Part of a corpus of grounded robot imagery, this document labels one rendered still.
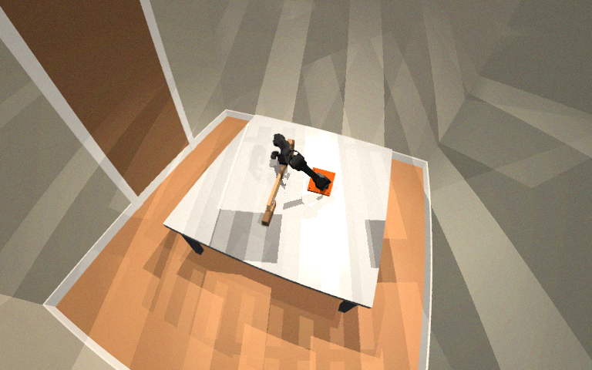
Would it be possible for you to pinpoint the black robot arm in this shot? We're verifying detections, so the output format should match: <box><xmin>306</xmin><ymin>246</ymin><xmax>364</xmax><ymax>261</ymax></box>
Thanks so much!
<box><xmin>272</xmin><ymin>133</ymin><xmax>332</xmax><ymax>191</ymax></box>

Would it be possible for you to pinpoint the long wooden rail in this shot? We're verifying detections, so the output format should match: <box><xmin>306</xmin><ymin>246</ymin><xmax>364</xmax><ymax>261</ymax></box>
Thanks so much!
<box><xmin>267</xmin><ymin>164</ymin><xmax>286</xmax><ymax>211</ymax></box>

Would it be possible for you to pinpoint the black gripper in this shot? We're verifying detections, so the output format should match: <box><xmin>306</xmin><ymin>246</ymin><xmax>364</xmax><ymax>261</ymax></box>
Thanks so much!
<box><xmin>271</xmin><ymin>151</ymin><xmax>295</xmax><ymax>161</ymax></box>

